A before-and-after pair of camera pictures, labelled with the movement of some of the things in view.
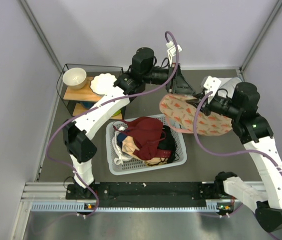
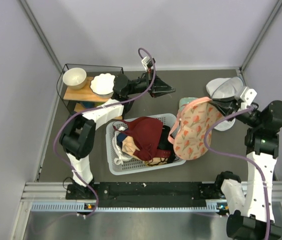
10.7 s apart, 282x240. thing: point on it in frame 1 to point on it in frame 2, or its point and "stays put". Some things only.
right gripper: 206,105 stays put
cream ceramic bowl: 74,78 stays put
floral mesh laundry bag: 179,115 to 197,115
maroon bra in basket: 146,133 stays put
